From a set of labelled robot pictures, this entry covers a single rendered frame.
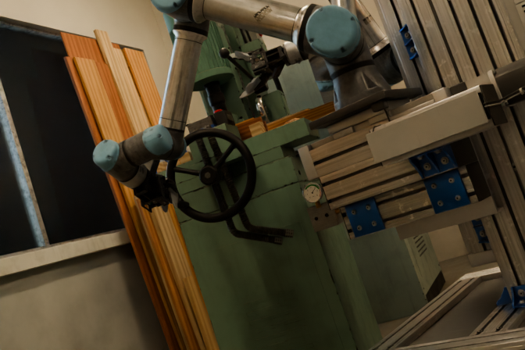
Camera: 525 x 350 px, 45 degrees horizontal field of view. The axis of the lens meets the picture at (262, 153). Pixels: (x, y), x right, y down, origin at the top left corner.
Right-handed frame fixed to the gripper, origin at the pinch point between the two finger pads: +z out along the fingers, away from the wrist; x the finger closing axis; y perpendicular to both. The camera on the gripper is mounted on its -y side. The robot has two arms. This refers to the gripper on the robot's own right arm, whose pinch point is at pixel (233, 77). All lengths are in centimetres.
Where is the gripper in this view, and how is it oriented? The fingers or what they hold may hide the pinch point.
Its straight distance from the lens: 211.8
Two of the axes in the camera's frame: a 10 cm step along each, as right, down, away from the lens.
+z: -9.2, 3.3, 2.3
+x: 2.8, 9.4, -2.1
